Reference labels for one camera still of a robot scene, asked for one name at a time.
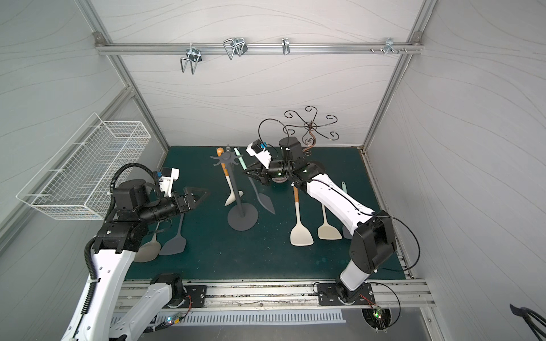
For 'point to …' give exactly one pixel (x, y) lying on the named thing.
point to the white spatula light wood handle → (299, 235)
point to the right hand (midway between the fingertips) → (244, 168)
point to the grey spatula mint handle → (345, 234)
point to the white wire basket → (75, 183)
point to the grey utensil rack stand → (243, 216)
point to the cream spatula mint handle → (327, 231)
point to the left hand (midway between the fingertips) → (203, 196)
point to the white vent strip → (230, 317)
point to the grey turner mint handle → (175, 245)
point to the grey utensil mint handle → (264, 199)
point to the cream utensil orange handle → (232, 197)
